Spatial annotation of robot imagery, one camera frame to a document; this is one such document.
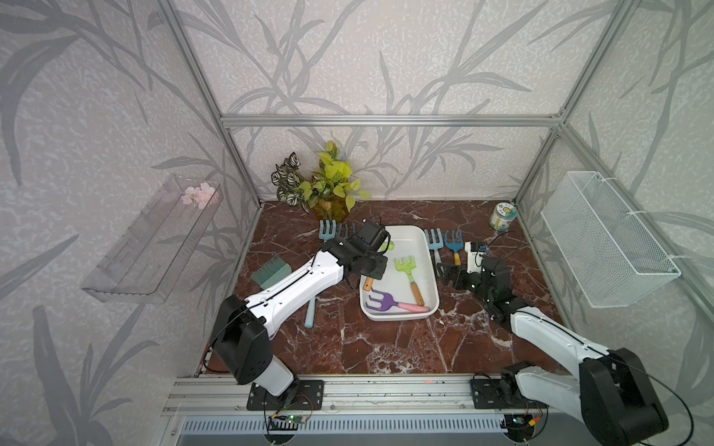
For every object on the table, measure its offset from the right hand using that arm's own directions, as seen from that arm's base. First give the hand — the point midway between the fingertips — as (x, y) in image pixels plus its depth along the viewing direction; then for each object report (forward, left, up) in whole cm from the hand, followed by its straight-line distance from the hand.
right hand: (448, 263), depth 87 cm
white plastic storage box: (+15, +10, -9) cm, 20 cm away
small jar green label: (+24, -25, -4) cm, 35 cm away
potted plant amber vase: (+25, +40, +6) cm, 48 cm away
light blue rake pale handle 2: (-12, +44, -9) cm, 47 cm away
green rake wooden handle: (+5, +11, -11) cm, 17 cm away
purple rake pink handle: (-8, +20, -11) cm, 24 cm away
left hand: (-3, +22, +5) cm, 23 cm away
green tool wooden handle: (-8, +20, +21) cm, 30 cm away
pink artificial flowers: (+10, +71, +22) cm, 75 cm away
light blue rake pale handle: (+15, +1, -11) cm, 18 cm away
